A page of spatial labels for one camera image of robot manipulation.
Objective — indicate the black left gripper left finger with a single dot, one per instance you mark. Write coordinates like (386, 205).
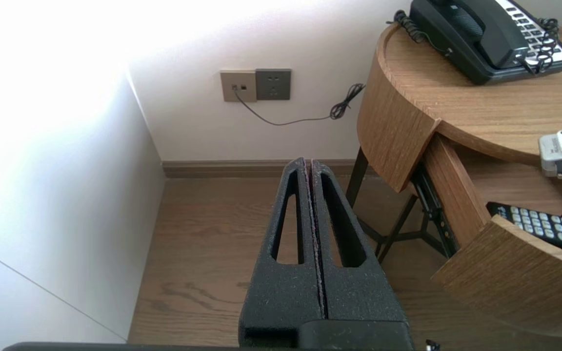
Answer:
(281, 297)

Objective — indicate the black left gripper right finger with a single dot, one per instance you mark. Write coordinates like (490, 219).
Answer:
(359, 297)

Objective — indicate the black TV remote control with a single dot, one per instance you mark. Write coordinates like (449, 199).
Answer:
(539, 226)

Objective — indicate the round wooden side table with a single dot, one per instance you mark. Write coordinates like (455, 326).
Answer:
(456, 102)
(515, 287)

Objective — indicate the black metal table legs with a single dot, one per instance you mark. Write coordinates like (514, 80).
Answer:
(355, 178)

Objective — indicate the brown wooden baseboard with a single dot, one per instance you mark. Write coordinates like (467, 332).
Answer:
(237, 169)

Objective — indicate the black telephone base white keypad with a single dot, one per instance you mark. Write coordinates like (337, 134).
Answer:
(471, 63)

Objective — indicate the black telephone handset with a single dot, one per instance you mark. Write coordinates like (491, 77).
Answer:
(495, 34)

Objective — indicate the dark grey power socket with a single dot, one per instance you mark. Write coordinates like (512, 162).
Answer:
(273, 84)

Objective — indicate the beige wall data socket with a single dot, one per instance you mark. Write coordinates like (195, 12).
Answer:
(238, 85)

